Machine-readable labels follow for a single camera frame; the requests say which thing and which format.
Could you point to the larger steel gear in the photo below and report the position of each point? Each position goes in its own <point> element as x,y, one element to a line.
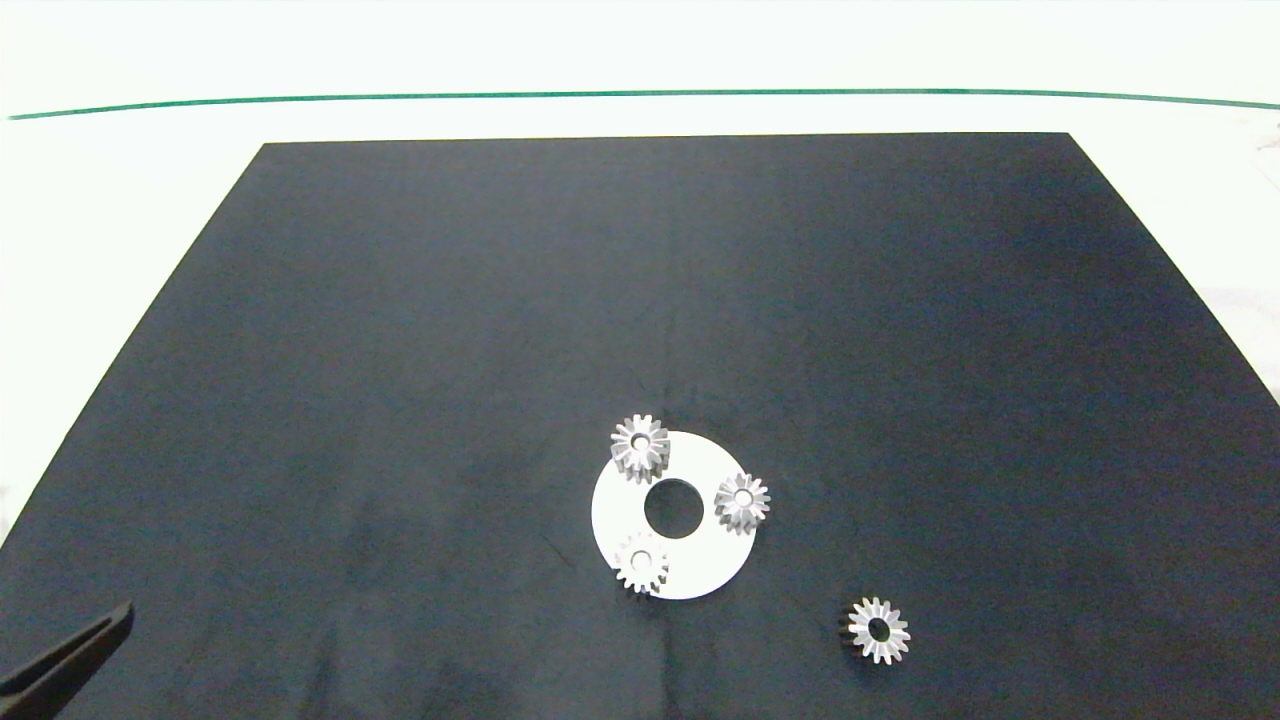
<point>622,447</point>

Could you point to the dark rubber mat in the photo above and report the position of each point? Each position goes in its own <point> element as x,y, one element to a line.
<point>400,350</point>

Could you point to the round white pin plate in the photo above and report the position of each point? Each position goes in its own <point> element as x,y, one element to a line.
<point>715,560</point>

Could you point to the small steel gear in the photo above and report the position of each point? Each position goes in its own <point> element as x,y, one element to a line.
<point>757,503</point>
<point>897,632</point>
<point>655,571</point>

